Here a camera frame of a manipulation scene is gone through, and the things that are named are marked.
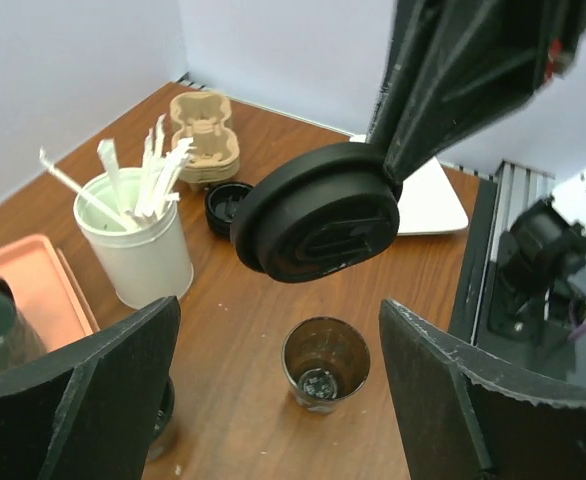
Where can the white square plate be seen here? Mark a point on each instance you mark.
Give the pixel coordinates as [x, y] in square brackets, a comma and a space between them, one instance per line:
[429, 204]

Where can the pink plastic tray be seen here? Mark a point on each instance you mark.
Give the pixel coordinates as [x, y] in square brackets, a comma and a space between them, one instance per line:
[46, 291]

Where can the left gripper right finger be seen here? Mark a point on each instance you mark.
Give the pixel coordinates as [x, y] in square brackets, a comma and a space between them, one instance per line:
[464, 413]

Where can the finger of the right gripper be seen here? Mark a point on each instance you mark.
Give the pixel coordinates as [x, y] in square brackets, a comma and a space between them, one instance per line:
[455, 67]

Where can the aluminium frame rail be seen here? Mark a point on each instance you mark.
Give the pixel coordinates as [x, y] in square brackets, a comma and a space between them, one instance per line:
[523, 182]

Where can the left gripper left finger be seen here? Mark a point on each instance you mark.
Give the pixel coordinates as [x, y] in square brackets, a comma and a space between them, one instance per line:
[88, 409]

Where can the brown cardboard cup carrier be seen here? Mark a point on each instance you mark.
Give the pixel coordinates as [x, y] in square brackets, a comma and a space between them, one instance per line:
[206, 118]

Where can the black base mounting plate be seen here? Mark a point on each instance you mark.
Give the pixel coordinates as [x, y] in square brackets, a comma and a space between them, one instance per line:
[522, 289]

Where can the white wrapped straw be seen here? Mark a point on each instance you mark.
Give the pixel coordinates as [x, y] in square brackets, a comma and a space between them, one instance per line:
[80, 191]

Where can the white cylindrical container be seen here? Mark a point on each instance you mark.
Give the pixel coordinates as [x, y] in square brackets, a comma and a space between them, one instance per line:
[142, 265]

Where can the black plastic cup stack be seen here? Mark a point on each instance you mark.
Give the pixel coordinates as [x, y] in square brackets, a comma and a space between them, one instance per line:
[165, 429]

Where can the black cup lid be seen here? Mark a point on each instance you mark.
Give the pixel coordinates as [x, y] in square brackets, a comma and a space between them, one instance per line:
[319, 213]

